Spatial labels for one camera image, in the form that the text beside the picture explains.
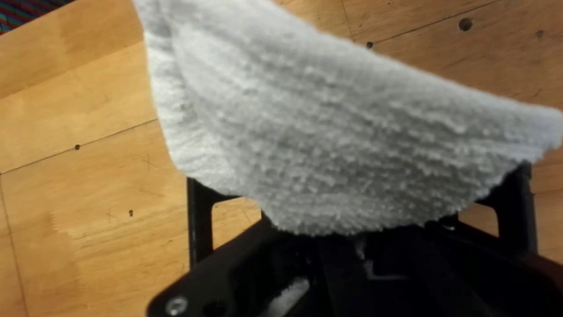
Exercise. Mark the white terry cloth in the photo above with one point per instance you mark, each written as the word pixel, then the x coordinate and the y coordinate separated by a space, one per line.
pixel 327 135

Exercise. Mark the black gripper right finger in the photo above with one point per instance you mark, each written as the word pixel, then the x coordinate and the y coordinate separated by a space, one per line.
pixel 515 206

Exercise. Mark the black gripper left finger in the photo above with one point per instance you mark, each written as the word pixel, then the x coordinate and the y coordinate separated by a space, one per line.
pixel 200 216

